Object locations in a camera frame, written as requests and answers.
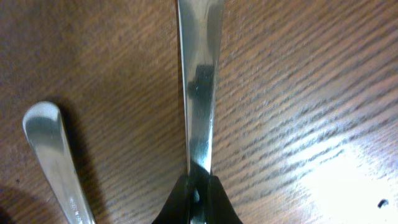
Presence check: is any steel fork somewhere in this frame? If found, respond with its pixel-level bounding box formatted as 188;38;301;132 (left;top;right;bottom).
22;101;95;224
177;0;224;175

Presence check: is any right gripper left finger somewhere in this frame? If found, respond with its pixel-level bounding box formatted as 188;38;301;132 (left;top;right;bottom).
152;175;190;224

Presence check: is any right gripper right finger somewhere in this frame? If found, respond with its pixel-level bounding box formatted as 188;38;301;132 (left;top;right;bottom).
206;175;243;224

